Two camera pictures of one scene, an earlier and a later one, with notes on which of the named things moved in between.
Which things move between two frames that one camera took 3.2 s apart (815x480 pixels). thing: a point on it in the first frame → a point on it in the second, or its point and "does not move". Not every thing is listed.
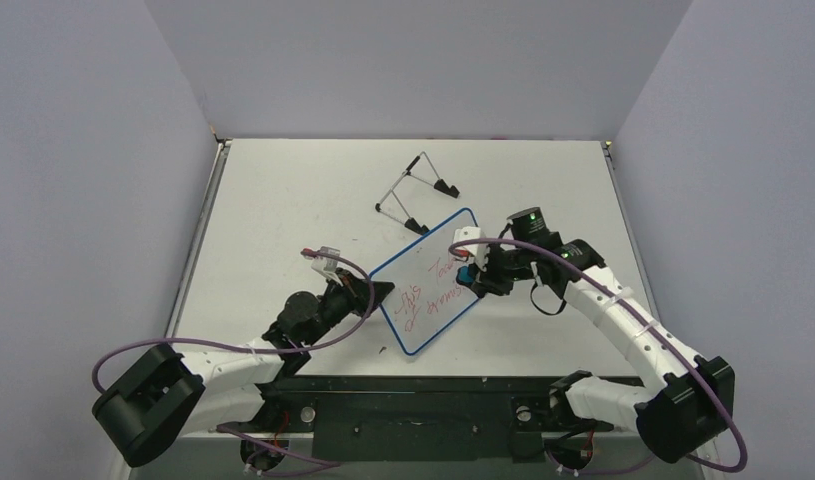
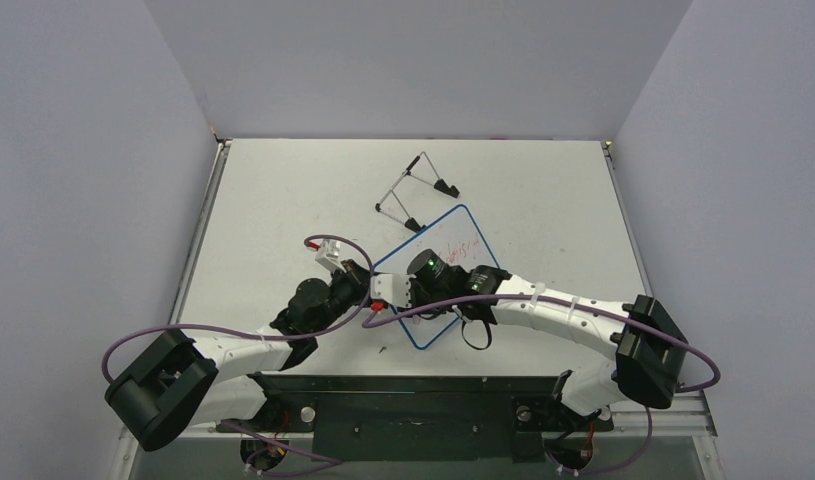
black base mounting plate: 417,418 does not move
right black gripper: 489,277 → 412,291
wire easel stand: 421,168 does not move
